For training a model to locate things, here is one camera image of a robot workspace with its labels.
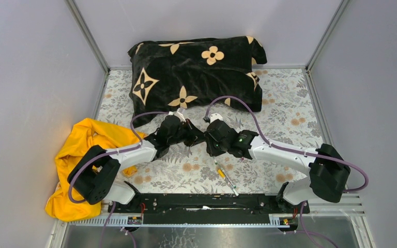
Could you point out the yellow cap marker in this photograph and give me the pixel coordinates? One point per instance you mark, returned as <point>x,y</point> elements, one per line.
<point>228,180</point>

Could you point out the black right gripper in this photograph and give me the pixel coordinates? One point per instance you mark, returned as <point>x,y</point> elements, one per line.
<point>210,149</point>

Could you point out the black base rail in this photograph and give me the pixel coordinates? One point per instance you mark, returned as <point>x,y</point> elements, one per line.
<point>208,209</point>

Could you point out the clear cap pen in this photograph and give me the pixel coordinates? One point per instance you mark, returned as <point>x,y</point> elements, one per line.
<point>219,166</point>

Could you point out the black floral pillow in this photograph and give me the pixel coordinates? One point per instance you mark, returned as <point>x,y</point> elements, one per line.
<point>167,75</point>

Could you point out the yellow cloth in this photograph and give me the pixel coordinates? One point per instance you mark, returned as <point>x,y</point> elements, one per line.
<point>84,135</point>

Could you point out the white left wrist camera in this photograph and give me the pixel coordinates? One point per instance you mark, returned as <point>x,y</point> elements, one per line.
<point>179,113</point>

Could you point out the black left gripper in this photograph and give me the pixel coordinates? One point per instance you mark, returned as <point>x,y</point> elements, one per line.
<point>195,135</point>

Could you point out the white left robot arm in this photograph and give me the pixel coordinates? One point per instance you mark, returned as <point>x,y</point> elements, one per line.
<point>93,178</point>

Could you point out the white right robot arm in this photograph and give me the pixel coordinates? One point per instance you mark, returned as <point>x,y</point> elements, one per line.
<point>325,175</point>

